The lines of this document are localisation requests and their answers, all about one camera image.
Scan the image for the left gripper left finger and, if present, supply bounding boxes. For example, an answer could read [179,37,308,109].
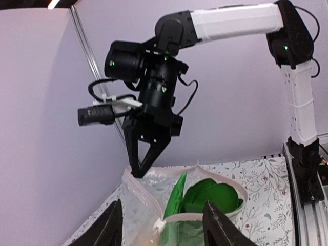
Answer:
[69,199,123,246]

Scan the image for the clear zip top bag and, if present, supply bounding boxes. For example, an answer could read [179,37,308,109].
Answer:
[121,165,248,245]

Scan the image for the front aluminium rail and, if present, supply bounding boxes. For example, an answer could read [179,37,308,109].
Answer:
[283,139,327,245]

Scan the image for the right aluminium frame post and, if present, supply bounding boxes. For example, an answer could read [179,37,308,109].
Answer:
[70,4,126,147]

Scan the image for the floral tablecloth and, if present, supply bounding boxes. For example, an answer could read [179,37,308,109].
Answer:
[67,157,295,245]

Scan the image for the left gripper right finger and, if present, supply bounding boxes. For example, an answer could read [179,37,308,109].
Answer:
[202,201,256,246]

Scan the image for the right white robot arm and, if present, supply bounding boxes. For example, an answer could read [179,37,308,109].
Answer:
[104,1,323,204]

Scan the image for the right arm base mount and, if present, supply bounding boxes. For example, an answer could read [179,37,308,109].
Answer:
[288,137,324,205]

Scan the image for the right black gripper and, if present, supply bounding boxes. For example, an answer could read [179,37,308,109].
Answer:
[123,55,189,178]

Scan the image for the green bok choy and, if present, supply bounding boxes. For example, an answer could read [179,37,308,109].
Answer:
[163,172,244,219]

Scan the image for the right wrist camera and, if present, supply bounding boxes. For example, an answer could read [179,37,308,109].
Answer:
[77,94,142,126]

